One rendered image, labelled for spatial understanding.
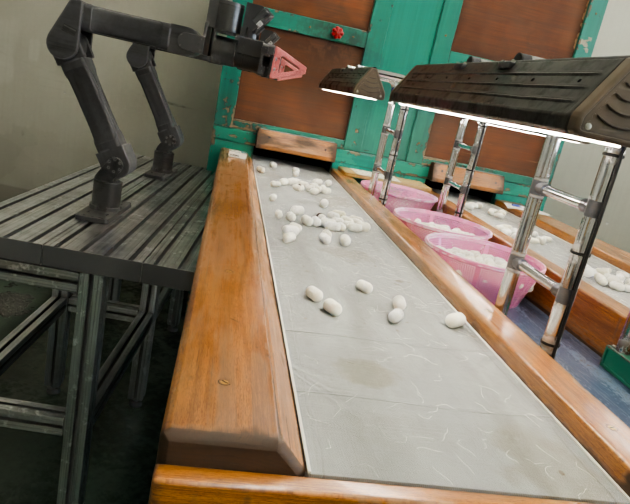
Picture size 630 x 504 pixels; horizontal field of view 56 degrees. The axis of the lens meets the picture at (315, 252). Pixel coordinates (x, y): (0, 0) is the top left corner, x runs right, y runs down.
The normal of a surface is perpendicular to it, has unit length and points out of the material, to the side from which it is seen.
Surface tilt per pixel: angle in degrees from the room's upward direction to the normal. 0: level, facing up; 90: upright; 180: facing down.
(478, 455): 0
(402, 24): 90
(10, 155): 90
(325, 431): 0
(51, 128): 90
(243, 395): 0
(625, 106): 90
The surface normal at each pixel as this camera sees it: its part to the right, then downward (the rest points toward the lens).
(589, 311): -0.97, -0.16
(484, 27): 0.13, 0.29
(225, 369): 0.20, -0.94
